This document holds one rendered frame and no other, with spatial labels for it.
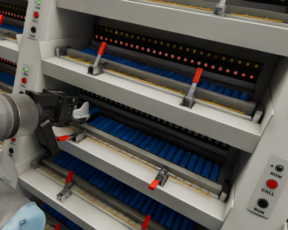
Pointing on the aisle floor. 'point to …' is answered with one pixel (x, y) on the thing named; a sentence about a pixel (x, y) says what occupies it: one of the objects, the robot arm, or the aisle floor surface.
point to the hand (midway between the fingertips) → (84, 115)
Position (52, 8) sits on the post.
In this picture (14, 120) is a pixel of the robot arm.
